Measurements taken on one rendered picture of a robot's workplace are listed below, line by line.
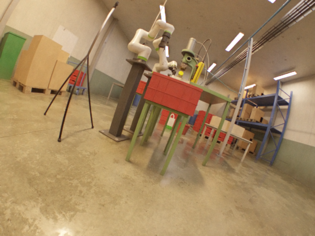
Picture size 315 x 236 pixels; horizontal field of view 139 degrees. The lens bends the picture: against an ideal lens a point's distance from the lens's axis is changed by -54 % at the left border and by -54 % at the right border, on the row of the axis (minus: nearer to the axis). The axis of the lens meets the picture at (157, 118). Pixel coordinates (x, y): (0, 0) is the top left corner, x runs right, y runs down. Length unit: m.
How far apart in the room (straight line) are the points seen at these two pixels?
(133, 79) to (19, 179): 1.38
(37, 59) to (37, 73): 0.27
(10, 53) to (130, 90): 3.24
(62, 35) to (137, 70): 4.31
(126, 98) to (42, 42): 1.91
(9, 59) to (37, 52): 1.40
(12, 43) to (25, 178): 3.38
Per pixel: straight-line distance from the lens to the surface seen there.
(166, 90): 0.97
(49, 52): 2.79
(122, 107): 1.51
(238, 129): 3.25
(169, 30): 1.60
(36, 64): 2.67
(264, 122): 7.45
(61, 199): 0.68
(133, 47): 1.60
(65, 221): 0.61
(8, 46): 3.82
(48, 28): 5.10
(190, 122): 8.76
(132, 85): 1.50
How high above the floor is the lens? 0.52
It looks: 5 degrees down
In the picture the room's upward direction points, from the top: 21 degrees clockwise
